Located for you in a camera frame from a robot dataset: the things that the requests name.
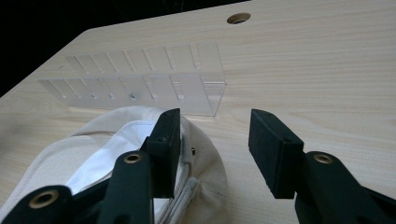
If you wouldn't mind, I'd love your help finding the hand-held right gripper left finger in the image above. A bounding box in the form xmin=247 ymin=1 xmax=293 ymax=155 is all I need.
xmin=140 ymin=107 xmax=182 ymax=200

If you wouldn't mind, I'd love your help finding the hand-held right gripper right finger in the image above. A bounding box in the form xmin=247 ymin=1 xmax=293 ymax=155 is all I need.
xmin=247 ymin=108 xmax=305 ymax=200

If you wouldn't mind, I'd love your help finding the beige baseball cap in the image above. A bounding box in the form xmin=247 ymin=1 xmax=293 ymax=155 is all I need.
xmin=0 ymin=105 xmax=231 ymax=224

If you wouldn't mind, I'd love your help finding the clear acrylic slotted rack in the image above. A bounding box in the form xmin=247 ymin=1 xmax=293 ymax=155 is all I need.
xmin=37 ymin=42 xmax=227 ymax=118

